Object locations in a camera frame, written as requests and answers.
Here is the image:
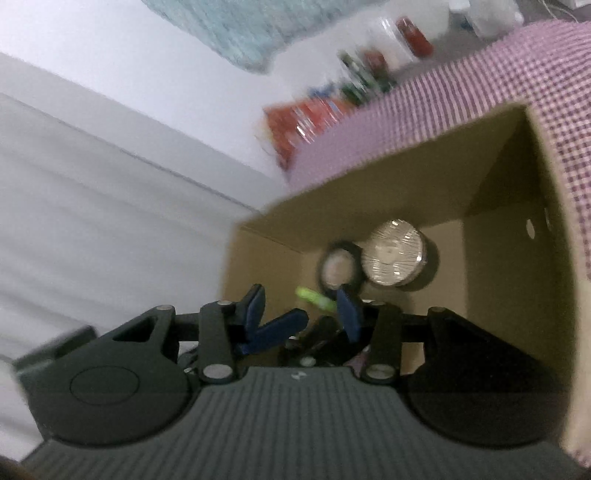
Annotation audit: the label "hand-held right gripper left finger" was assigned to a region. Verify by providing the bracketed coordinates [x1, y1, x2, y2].
[111, 284, 267, 384]

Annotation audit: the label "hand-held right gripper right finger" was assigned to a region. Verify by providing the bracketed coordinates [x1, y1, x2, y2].
[336, 288, 490, 384]

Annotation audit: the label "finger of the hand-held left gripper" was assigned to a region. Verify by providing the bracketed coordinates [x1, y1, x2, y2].
[238, 308, 309, 357]
[279, 316, 352, 367]

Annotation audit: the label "small green toy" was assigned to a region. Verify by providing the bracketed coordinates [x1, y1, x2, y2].
[295, 286, 338, 312]

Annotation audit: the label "black round container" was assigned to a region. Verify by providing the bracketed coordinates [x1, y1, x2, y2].
[318, 242, 365, 297]

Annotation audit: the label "round silver tin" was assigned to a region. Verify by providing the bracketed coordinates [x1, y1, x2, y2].
[360, 219, 428, 287]

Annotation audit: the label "checked pink cardboard box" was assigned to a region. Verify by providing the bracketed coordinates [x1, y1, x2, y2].
[222, 21, 591, 467]

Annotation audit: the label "red snack bag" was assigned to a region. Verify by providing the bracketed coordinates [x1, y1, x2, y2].
[263, 97, 356, 172]

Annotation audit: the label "dark green bottles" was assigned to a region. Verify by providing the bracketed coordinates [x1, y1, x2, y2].
[337, 51, 385, 100]

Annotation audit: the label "clear plastic bottle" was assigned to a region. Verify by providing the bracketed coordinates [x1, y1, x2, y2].
[378, 16, 411, 66]

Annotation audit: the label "blue wall cloth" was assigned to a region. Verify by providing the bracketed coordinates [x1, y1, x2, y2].
[143, 0, 393, 73]

